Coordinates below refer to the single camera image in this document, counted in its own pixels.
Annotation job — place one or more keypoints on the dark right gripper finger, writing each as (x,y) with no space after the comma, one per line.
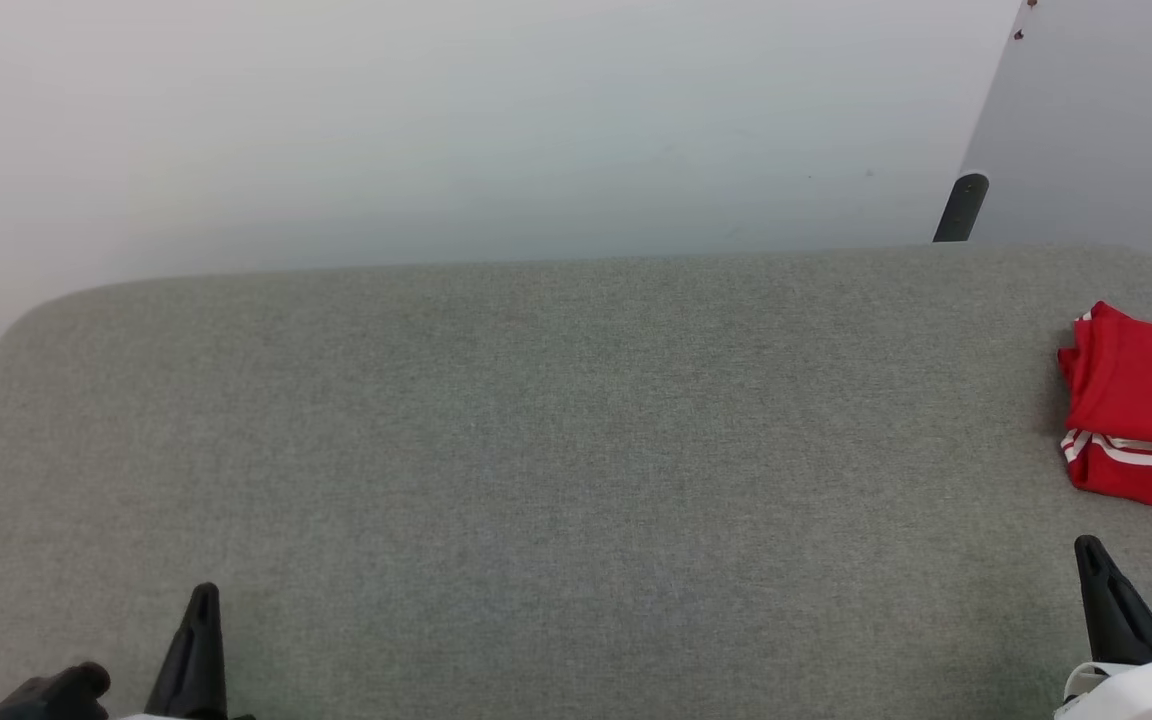
(1116,620)

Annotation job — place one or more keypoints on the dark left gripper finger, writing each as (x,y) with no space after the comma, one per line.
(194,670)

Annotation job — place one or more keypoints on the red and white shirt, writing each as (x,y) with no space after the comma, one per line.
(1146,390)

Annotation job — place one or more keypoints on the black pole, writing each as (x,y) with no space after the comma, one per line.
(961,210)

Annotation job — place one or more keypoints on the white board panel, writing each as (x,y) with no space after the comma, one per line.
(1106,120)

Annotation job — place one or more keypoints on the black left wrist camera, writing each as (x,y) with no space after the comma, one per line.
(51,695)

